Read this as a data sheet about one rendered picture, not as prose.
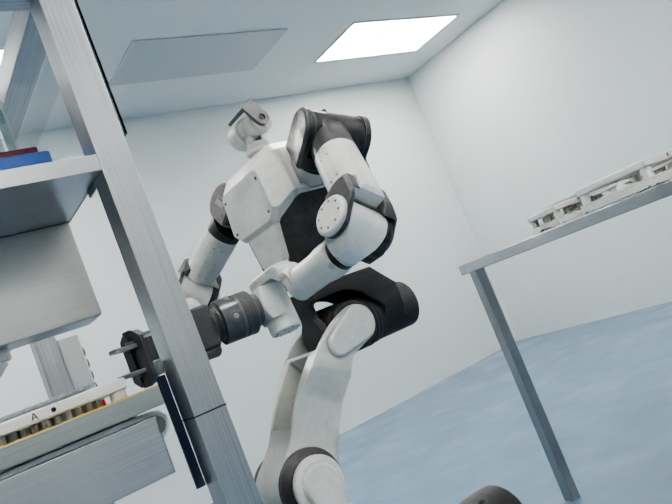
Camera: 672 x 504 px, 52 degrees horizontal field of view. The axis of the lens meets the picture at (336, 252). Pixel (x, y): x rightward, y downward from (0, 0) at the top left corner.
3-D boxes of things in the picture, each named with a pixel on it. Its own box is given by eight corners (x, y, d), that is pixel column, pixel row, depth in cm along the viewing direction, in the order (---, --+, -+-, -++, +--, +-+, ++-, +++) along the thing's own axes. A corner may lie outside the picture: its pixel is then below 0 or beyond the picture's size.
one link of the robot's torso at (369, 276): (397, 330, 175) (371, 265, 177) (429, 319, 165) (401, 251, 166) (309, 369, 159) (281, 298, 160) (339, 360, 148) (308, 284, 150)
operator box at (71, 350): (94, 422, 213) (65, 343, 216) (108, 417, 200) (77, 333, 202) (74, 430, 210) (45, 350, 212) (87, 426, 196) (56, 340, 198)
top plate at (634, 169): (645, 166, 170) (642, 159, 170) (576, 198, 192) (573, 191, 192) (706, 144, 181) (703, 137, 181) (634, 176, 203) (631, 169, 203)
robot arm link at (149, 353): (142, 323, 144) (176, 315, 155) (108, 339, 148) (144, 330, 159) (163, 381, 143) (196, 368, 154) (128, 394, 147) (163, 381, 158)
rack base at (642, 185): (654, 185, 170) (650, 176, 170) (583, 214, 191) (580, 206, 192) (714, 161, 181) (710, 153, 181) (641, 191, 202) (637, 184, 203)
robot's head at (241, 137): (260, 157, 167) (246, 124, 168) (279, 140, 159) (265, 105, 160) (237, 162, 164) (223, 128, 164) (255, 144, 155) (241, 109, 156)
